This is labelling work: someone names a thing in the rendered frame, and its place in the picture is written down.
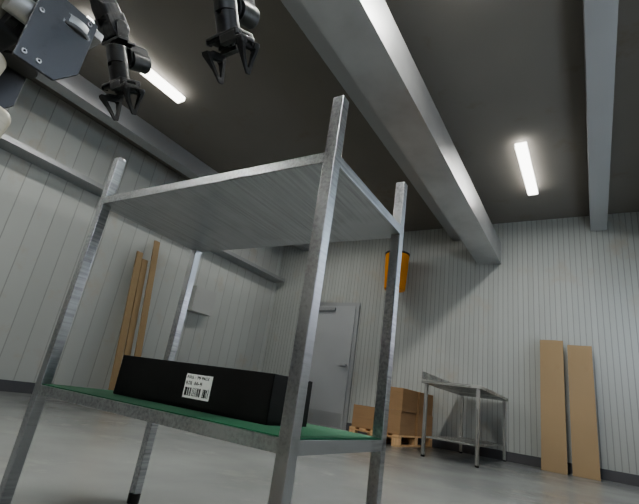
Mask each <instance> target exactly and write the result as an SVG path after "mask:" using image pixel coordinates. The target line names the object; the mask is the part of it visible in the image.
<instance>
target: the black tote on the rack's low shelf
mask: <svg viewBox="0 0 639 504"><path fill-rule="evenodd" d="M287 382H288V376H283V375H278V374H273V373H265V372H257V371H249V370H241V369H233V368H225V367H217V366H209V365H201V364H193V363H185V362H177V361H169V360H161V359H153V358H145V357H137V356H129V355H124V357H123V360H122V364H121V367H120V370H119V374H118V377H117V381H116V384H115V388H114V391H113V394H118V395H122V396H127V397H132V398H137V399H142V400H147V401H151V402H156V403H161V404H166V405H171V406H176V407H180V408H185V409H190V410H195V411H200V412H205V413H209V414H214V415H219V416H224V417H229V418H234V419H238V420H243V421H248V422H253V423H258V424H262V425H273V426H280V425H281V419H282V413H283V407H284V400H285V394H286V388H287ZM312 383H313V382H311V381H309V382H308V388H307V395H306V402H305V409H304V416H303V423H302V427H306V425H307V418H308V411H309V404H310V397H311V390H312Z"/></svg>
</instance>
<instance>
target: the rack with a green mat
mask: <svg viewBox="0 0 639 504"><path fill-rule="evenodd" d="M348 108H349V101H348V100H347V98H346V97H345V96H344V95H341V96H338V97H334V98H333V104H332V110H331V116H330V122H329V129H328V135H327V141H326V147H325V152H323V153H318V154H313V155H308V156H303V157H298V158H293V159H288V160H283V161H279V162H274V163H269V164H264V165H259V166H254V167H249V168H244V169H239V170H234V171H229V172H224V173H219V174H214V175H209V176H204V177H199V178H194V179H189V180H184V181H180V182H175V183H170V184H165V185H160V186H155V187H150V188H145V189H140V190H135V191H130V192H125V193H120V194H116V191H117V188H118V185H119V182H120V179H121V176H122V173H123V170H124V167H125V165H126V161H125V160H124V159H122V158H121V157H117V158H115V159H114V161H113V164H112V167H111V170H110V173H109V176H108V178H107V181H106V184H105V187H104V190H103V193H102V196H101V198H100V201H99V204H98V207H97V210H96V213H95V215H94V218H93V221H92V224H91V227H90V230H89V233H88V235H87V238H86V241H85V244H84V247H83V250H82V253H81V255H80V258H79V261H78V264H77V267H76V270H75V273H74V275H73V278H72V281H71V284H70V287H69V290H68V293H67V295H66V298H65V301H64V304H63V307H62V310H61V312H60V315H59V318H58V321H57V324H56V327H55V330H54V332H53V335H52V338H51V341H50V344H49V347H48V350H47V352H46V355H45V358H44V361H43V364H42V367H41V370H40V372H39V375H38V378H37V381H36V384H35V386H34V389H33V392H32V395H31V398H30V401H29V404H28V407H27V409H26V412H25V415H24V418H23V421H22V424H21V427H20V429H19V432H18V435H17V438H16V441H15V444H14V447H13V449H12V452H11V455H10V458H9V461H8V464H7V467H6V469H5V472H4V475H3V478H2V481H1V484H0V504H11V501H12V498H13V495H14V492H15V489H16V486H17V483H18V480H19V477H20V474H21V472H22V469H23V466H24V463H25V460H26V457H27V454H28V451H29V448H30V445H31V442H32V439H33V436H34V433H35V430H36V427H37V424H38V421H39V418H40V415H41V412H42V410H43V407H44V404H45V401H46V398H47V397H50V398H54V399H58V400H62V401H66V402H70V403H74V404H78V405H82V406H86V407H90V408H94V409H98V410H102V411H106V412H110V413H115V414H119V415H123V416H127V417H131V418H135V419H139V420H143V421H147V425H146V428H145V432H144V436H143V440H142V444H141V448H140V452H139V455H138V459H137V463H136V467H135V471H134V475H133V479H132V482H131V486H130V490H129V494H128V498H127V502H126V503H127V504H138V503H139V500H140V496H141V492H142V488H143V484H144V480H145V476H146V472H147V468H148V464H149V460H150V456H151V452H152V448H153V444H154V440H155V436H156V432H157V428H158V424H159V425H163V426H167V427H171V428H175V429H179V430H183V431H187V432H191V433H195V434H199V435H203V436H207V437H211V438H215V439H220V440H224V441H228V442H232V443H236V444H240V445H244V446H248V447H252V448H256V449H260V450H264V451H268V452H272V453H276V456H275V462H274V468H273V475H272V481H271V487H270V493H269V499H268V504H291V498H292V491H293V484H294V477H295V470H296V464H297V457H298V456H308V455H326V454H343V453H361V452H371V454H370V465H369V475H368V486H367V496H366V504H381V497H382V485H383V474H384V462H385V451H386V438H387V426H388V414H389V402H390V390H391V378H392V366H393V354H394V343H395V331H396V319H397V307H398V295H399V283H400V271H401V259H402V247H403V237H404V224H405V212H406V200H407V188H408V186H407V184H406V183H405V182H397V183H396V189H395V200H394V211H393V216H392V215H391V214H390V213H389V211H388V210H387V209H386V208H385V207H384V206H383V205H382V203H381V202H380V201H379V200H378V199H377V198H376V196H375V195H374V194H373V193H372V192H371V191H370V189H369V188H368V187H367V186H366V185H365V184H364V183H363V181H362V180H361V179H360V178H359V177H358V176H357V174H356V173H355V172H354V171H353V170H352V169H351V167H350V166H349V165H348V164H347V163H346V162H345V161H344V159H343V158H342V157H341V156H342V149H343V142H344V135H345V128H346V121H347V115H348ZM110 210H111V211H113V212H115V213H117V214H119V215H121V216H123V217H125V218H127V219H129V220H131V221H133V222H135V223H138V224H140V225H142V226H144V227H146V228H148V229H150V230H152V231H154V232H156V233H158V234H160V235H162V236H164V237H167V238H169V239H171V240H173V241H175V242H177V243H179V244H181V245H183V246H185V247H187V248H189V249H191V250H192V251H191V255H190V259H189V263H188V267H187V270H186V274H185V278H184V282H183V286H182V290H181V294H180V297H179V301H178V305H177V309H176V313H175V317H174V321H173V324H172V328H171V332H170V336H169V340H168V344H167V348H166V351H165V355H164V359H163V360H169V361H174V360H175V356H176V352H177V348H178V344H179V340H180V336H181V332H182V328H183V324H184V320H185V316H186V312H187V308H188V304H189V300H190V296H191V292H192V288H193V284H194V280H195V276H196V273H197V269H198V265H199V261H200V257H201V253H202V252H206V251H220V250H234V249H248V248H261V247H275V246H289V245H303V244H310V246H309V252H308V258H307V264H306V271H305V277H304V283H303V289H302V295H301V302H300V308H299V314H298V320H297V326H296V332H295V339H294V345H293V351H292V357H291V363H290V370H289V376H288V382H287V388H286V394H285V400H284V407H283V413H282V419H281V425H280V426H273V425H262V424H258V423H253V422H248V421H243V420H238V419H234V418H229V417H224V416H219V415H214V414H209V413H205V412H200V411H195V410H190V409H185V408H180V407H176V406H171V405H166V404H161V403H156V402H151V401H147V400H142V399H137V398H132V397H127V396H122V395H118V394H113V391H114V390H104V389H95V388H85V387H75V386H66V385H56V384H51V383H52V380H53V377H54V374H55V371H56V368H57V365H58V362H59V359H60V356H61V353H62V350H63V348H64V345H65V342H66V339H67V336H68V333H69V330H70V327H71V324H72V321H73V318H74V315H75V312H76V309H77V306H78V303H79V300H80V297H81V294H82V291H83V289H84V286H85V283H86V280H87V277H88V274H89V271H90V268H91V265H92V262H93V259H94V256H95V253H96V250H97V247H98V244H99V241H100V238H101V235H102V232H103V229H104V227H105V224H106V221H107V218H108V215H109V212H110ZM387 238H391V242H390V253H389V264H388V274H387V285H386V295H385V306H384V316H383V327H382V338H381V348H380V359H379V369H378V380H377V391H376V401H375V412H374V422H373V433H372V436H369V435H364V434H359V433H354V432H348V431H343V430H338V429H333V428H328V427H322V426H317V425H312V424H307V425H306V427H302V423H303V416H304V409H305V402H306V395H307V388H308V382H309V375H310V368H311V361H312V354H313V347H314V340H315V334H316V327H317V320H318V313H319V306H320V299H321V293H322V286H323V279H324V272H325V265H326V258H327V251H328V245H329V243H331V242H345V241H359V240H373V239H387Z"/></svg>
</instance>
